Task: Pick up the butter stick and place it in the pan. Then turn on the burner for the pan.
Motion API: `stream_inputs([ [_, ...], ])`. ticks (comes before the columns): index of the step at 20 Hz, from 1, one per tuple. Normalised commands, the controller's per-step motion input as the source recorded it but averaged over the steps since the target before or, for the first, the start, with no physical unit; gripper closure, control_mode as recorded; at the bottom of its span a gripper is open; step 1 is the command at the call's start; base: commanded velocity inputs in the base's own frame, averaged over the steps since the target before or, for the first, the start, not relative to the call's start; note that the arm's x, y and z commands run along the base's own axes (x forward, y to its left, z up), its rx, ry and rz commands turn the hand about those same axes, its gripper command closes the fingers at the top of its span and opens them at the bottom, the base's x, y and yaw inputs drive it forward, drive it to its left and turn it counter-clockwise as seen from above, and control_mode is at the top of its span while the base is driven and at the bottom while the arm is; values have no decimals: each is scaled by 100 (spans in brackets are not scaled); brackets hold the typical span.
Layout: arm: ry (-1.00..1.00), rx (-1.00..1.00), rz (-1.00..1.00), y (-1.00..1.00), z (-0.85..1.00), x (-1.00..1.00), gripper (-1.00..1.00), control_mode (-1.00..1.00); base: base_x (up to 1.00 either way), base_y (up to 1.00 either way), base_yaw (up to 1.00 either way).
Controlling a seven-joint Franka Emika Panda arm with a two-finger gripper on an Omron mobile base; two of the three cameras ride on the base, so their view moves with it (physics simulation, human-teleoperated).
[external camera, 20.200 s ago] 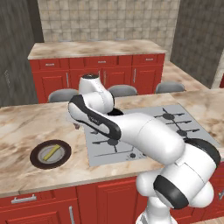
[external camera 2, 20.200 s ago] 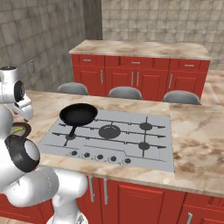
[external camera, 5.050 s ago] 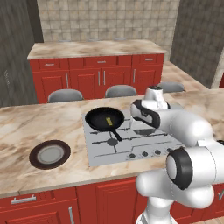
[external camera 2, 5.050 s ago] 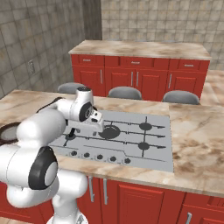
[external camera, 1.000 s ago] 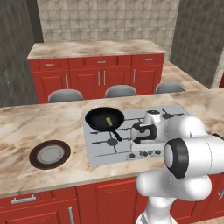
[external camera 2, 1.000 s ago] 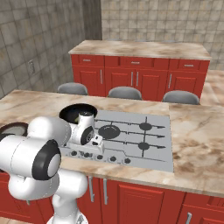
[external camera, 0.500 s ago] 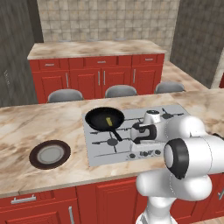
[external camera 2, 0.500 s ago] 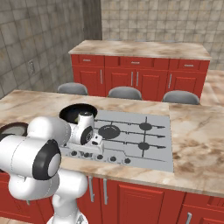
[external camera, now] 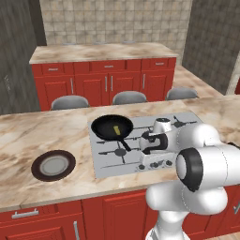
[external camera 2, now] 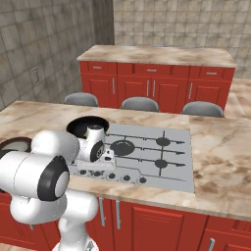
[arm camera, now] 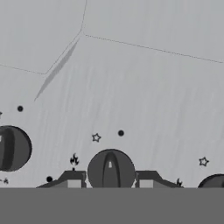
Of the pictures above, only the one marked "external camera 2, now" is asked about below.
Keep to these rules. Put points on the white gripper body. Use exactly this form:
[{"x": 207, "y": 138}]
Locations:
[{"x": 105, "y": 164}]

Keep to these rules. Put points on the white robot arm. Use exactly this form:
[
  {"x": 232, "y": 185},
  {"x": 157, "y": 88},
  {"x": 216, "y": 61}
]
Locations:
[{"x": 29, "y": 173}]

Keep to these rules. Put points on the black frying pan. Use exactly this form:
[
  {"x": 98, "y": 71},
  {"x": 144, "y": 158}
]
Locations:
[{"x": 81, "y": 125}]

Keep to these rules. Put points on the black hob knob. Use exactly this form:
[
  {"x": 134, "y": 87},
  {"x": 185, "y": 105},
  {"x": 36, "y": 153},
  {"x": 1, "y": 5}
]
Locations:
[
  {"x": 126, "y": 178},
  {"x": 83, "y": 172},
  {"x": 97, "y": 174},
  {"x": 111, "y": 175},
  {"x": 142, "y": 180}
]

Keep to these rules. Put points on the grey gas hob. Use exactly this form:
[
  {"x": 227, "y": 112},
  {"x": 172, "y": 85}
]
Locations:
[{"x": 163, "y": 170}]

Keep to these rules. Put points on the red cupboard door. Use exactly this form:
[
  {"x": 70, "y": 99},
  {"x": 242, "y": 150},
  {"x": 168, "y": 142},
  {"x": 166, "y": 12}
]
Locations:
[
  {"x": 19, "y": 232},
  {"x": 157, "y": 228},
  {"x": 94, "y": 225},
  {"x": 232, "y": 237}
]

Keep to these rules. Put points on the grey stool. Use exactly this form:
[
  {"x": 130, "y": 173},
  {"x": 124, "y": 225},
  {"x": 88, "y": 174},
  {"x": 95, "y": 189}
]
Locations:
[
  {"x": 140, "y": 104},
  {"x": 202, "y": 109},
  {"x": 81, "y": 99}
]

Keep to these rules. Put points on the dark brown bowl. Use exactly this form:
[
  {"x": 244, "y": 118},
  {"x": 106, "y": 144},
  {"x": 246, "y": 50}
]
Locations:
[{"x": 14, "y": 143}]

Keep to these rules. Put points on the red cupboard run, marble worktop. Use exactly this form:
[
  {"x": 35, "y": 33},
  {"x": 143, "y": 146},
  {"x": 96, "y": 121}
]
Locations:
[{"x": 157, "y": 81}]

